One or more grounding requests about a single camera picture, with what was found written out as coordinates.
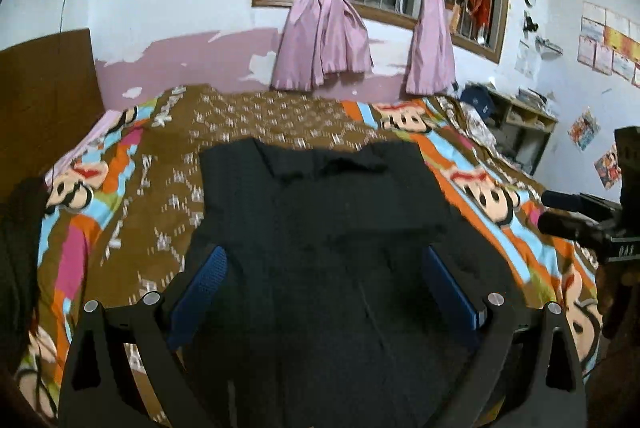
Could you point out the wooden shelf desk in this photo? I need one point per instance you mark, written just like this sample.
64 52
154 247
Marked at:
525 118

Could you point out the floral cloth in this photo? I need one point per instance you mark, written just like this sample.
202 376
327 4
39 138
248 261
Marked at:
475 123

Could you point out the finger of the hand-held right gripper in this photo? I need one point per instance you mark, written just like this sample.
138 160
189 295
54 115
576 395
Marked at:
565 225
565 200

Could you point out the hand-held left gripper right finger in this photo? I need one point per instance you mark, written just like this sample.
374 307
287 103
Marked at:
450 293

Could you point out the black wall fixture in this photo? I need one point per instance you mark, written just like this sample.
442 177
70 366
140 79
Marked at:
530 24

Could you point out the metal wall bracket shelf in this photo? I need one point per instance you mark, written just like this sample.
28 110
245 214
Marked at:
547 44

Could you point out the black jacket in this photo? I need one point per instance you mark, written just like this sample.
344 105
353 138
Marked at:
325 283

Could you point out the wooden headboard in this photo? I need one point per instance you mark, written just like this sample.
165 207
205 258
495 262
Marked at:
45 108

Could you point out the cartoon wall poster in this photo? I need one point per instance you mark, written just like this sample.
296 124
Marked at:
607 168
584 128

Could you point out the blue cap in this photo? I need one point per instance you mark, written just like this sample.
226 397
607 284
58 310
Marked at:
477 100

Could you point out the white wall papers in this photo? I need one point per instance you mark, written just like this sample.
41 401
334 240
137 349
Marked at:
527 58

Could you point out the red hanging cloth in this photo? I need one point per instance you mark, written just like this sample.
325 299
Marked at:
482 0

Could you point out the printed cartoon blanket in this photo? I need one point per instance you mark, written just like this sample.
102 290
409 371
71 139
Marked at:
165 148

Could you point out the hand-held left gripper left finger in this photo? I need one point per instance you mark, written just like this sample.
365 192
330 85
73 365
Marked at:
200 293

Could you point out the row of colourful wall posters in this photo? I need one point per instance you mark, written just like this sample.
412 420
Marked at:
610 43

